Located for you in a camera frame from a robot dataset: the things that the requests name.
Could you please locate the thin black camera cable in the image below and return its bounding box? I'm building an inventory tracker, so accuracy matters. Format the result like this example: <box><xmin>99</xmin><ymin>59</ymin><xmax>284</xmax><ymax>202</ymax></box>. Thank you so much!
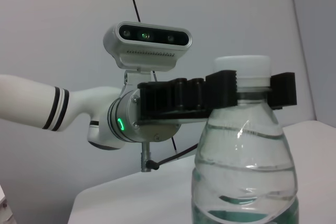
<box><xmin>123</xmin><ymin>0</ymin><xmax>178</xmax><ymax>161</ymax></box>

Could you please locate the beige box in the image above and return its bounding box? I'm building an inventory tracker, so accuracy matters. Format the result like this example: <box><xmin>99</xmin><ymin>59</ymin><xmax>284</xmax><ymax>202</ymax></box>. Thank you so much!
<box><xmin>0</xmin><ymin>183</ymin><xmax>14</xmax><ymax>224</ymax></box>

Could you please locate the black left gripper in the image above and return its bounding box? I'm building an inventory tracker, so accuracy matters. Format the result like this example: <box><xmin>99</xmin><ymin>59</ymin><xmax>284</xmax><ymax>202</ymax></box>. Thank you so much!
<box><xmin>138</xmin><ymin>69</ymin><xmax>238</xmax><ymax>128</ymax></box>

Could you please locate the clear water bottle green label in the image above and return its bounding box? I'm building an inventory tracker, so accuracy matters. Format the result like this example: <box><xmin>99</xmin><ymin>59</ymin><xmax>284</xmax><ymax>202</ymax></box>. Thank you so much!
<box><xmin>191</xmin><ymin>55</ymin><xmax>300</xmax><ymax>224</ymax></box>

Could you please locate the left gripper cable with connectors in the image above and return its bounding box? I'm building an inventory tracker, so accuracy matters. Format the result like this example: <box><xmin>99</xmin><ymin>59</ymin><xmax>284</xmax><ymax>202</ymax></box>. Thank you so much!
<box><xmin>140</xmin><ymin>141</ymin><xmax>199</xmax><ymax>173</ymax></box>

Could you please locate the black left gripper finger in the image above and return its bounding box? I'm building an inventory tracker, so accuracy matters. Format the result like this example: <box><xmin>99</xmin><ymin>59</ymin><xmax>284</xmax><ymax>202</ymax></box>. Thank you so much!
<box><xmin>269</xmin><ymin>72</ymin><xmax>298</xmax><ymax>110</ymax></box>

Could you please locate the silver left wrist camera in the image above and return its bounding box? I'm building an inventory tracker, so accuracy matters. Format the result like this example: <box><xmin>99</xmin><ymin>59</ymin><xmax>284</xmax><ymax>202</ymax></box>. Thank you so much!
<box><xmin>102</xmin><ymin>21</ymin><xmax>193</xmax><ymax>96</ymax></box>

